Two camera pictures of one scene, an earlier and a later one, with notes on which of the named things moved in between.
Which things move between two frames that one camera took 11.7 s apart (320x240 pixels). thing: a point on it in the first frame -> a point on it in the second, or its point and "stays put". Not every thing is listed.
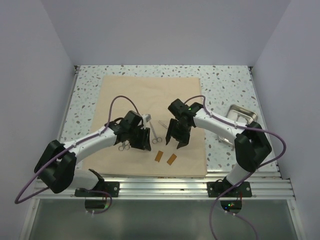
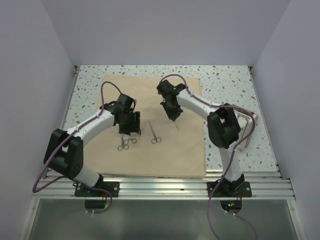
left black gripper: [144, 143] -> [134, 127]
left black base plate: [112, 188] stays put
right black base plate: [216, 189] stays put
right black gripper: [183, 139] -> [172, 115]
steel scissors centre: [154, 140] stays put
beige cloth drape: [119, 96] stays put
